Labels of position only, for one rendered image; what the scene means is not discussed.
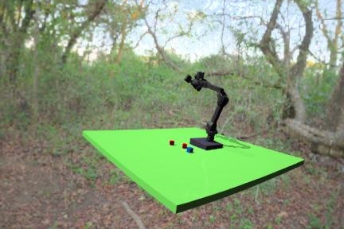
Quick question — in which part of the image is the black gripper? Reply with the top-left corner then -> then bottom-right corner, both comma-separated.
184,74 -> 201,91

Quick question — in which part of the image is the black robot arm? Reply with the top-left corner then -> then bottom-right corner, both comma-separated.
193,72 -> 229,142

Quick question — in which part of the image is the blue cube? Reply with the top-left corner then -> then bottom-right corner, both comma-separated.
186,147 -> 194,153

